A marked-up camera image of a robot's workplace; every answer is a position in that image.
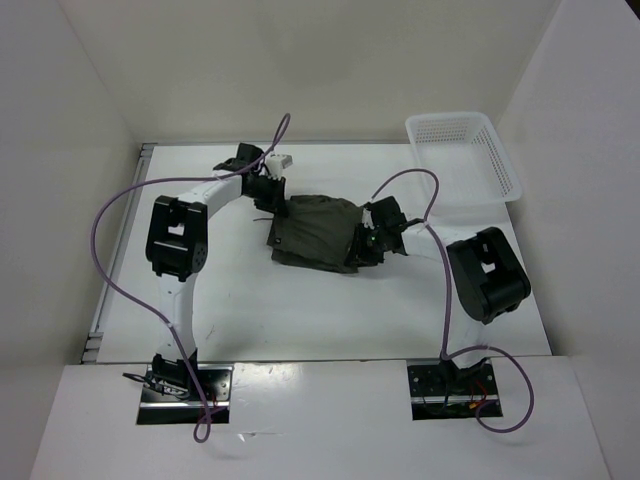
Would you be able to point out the white plastic basket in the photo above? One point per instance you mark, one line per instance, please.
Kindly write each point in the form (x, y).
(465, 152)

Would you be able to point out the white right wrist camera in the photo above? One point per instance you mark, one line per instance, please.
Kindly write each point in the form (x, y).
(367, 217)

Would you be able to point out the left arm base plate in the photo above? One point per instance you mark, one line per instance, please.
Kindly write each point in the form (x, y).
(162, 403)

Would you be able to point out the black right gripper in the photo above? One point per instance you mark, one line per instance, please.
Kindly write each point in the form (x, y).
(359, 255)

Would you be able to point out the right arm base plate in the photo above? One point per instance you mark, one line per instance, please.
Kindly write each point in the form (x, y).
(439, 390)

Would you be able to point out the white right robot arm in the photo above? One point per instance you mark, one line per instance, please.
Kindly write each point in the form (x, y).
(483, 277)

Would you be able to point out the olive green shorts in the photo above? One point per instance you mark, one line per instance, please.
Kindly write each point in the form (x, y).
(317, 233)

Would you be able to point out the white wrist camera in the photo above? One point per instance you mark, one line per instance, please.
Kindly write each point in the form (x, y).
(367, 217)
(275, 165)

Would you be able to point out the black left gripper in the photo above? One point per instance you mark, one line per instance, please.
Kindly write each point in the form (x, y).
(276, 200)

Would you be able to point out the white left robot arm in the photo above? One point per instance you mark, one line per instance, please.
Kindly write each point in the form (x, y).
(177, 248)

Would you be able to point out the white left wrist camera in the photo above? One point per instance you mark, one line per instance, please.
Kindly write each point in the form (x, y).
(275, 165)

